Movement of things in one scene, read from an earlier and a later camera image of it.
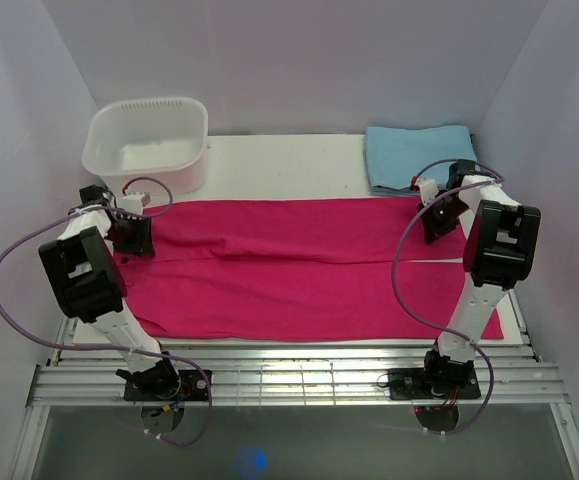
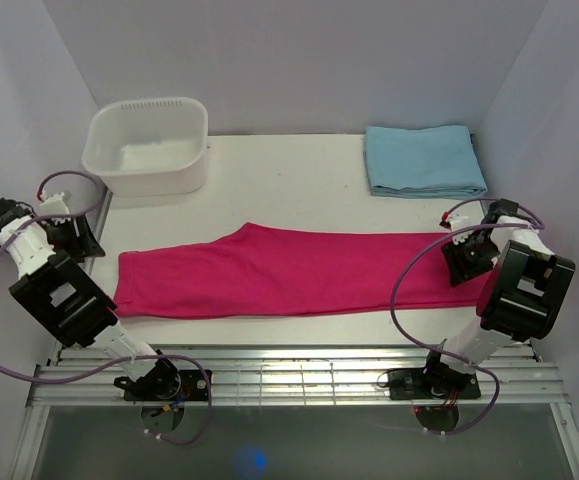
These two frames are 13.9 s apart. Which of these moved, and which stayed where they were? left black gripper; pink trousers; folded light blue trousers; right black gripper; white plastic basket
Moved: right black gripper; pink trousers; left black gripper
Stayed: folded light blue trousers; white plastic basket
